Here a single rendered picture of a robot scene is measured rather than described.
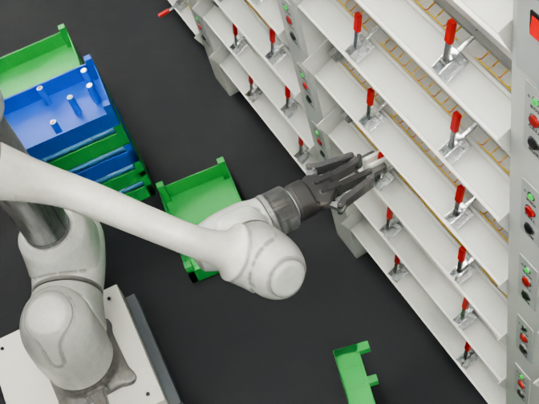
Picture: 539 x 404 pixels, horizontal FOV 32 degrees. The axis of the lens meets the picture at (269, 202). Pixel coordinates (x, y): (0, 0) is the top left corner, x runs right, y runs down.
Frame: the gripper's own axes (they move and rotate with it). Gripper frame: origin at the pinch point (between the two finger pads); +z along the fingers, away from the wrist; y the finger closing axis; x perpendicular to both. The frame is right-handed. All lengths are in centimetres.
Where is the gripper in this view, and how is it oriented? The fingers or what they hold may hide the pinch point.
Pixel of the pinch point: (380, 159)
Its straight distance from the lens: 188.3
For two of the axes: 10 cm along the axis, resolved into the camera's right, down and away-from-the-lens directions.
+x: -0.9, -6.1, -7.9
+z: 8.7, -4.4, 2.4
